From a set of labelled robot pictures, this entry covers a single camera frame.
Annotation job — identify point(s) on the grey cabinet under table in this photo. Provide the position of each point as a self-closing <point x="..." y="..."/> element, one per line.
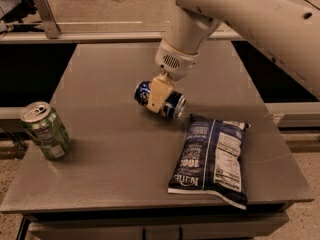
<point x="178" y="223"/>

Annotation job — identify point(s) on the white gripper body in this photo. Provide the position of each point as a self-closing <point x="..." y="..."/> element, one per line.
<point x="174" y="63"/>

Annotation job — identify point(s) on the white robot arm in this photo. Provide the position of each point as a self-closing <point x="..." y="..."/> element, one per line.
<point x="284" y="31"/>

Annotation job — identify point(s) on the left metal rail bracket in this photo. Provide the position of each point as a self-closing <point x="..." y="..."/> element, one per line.
<point x="50" y="26"/>

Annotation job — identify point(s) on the blue chip bag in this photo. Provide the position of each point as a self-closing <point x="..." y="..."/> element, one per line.
<point x="210" y="161"/>

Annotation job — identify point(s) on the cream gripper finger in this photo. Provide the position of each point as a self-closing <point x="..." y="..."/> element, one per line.
<point x="160" y="90"/>

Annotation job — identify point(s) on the blue pepsi can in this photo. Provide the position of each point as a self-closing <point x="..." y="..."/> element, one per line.
<point x="172" y="106"/>

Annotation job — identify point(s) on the green soda can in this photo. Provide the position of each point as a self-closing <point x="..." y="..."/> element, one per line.
<point x="44" y="126"/>

